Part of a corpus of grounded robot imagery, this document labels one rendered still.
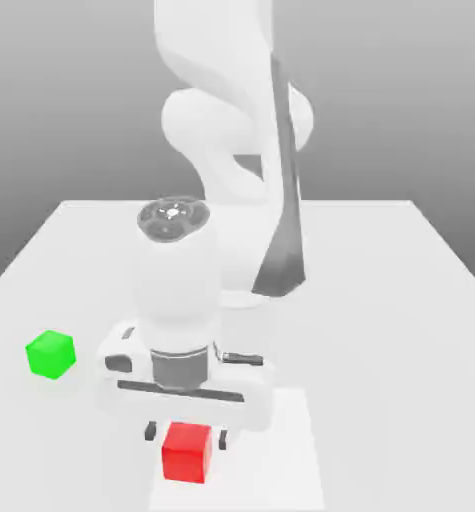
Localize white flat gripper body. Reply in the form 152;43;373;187
95;369;276;433

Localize small red cube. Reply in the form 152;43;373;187
161;421;214;485

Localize small green cube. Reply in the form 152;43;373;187
24;329;77;381

